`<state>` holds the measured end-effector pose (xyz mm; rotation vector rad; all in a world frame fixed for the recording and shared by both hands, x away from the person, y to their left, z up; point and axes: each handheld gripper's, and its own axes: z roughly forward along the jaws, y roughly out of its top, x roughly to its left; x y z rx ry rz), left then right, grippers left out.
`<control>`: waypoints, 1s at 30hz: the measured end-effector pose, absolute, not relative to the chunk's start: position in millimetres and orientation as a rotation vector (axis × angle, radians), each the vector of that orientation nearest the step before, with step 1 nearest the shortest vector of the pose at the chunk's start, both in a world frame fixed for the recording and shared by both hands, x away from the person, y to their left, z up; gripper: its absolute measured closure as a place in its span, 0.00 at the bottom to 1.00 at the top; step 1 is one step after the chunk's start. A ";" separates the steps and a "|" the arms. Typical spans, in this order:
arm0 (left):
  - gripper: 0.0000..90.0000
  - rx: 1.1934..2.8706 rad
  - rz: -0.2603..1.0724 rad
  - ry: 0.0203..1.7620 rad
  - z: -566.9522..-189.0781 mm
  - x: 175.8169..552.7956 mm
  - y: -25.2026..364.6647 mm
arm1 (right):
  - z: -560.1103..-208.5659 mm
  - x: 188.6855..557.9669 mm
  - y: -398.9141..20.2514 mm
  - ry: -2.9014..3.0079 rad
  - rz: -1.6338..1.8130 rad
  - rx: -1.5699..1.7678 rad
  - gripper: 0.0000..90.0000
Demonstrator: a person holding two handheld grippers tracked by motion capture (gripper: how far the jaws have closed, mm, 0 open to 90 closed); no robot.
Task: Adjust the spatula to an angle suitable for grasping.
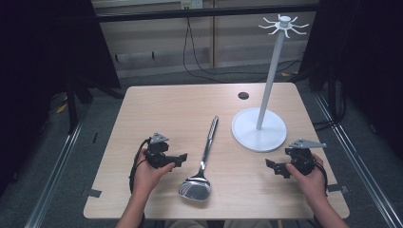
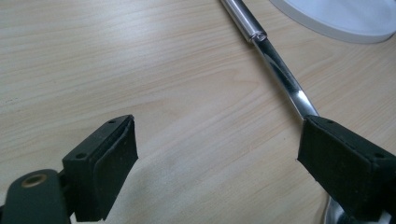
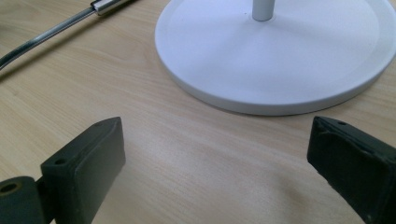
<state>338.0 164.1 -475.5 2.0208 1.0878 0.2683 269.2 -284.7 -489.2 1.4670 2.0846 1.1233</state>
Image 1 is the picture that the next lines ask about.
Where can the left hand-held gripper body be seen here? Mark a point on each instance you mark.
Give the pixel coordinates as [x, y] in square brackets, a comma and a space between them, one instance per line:
[158, 155]

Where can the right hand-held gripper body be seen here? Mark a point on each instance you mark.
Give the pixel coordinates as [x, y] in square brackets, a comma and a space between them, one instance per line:
[302, 160]

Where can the large metal serving spoon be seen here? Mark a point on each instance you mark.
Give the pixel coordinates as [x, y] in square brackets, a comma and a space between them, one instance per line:
[202, 164]

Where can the white stand with hooks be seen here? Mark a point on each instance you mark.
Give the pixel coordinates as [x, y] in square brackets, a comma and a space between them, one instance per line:
[263, 126]

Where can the person's left hand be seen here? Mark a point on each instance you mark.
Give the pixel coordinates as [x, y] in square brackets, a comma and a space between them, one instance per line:
[148, 177]

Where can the person's right hand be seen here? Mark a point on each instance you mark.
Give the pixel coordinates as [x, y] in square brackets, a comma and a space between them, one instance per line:
[310, 186]

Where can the dark round table hole cover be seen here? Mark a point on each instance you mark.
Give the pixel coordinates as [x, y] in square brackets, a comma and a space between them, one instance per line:
[243, 95]

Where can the dark curtain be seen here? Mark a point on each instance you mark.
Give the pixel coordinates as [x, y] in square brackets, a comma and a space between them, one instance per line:
[47, 50]
[364, 57]

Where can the black horizontal bar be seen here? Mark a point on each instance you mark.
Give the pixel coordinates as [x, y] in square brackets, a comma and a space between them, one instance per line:
[202, 13]

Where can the grey table edge bracket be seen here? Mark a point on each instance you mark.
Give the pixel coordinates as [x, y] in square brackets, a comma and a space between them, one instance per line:
[337, 188]
[92, 192]

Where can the metal floor rail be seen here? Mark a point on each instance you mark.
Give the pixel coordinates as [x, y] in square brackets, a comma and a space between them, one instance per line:
[50, 186]
[358, 164]

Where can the white wall socket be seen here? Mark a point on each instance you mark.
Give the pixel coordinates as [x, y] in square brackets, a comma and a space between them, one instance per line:
[191, 3]

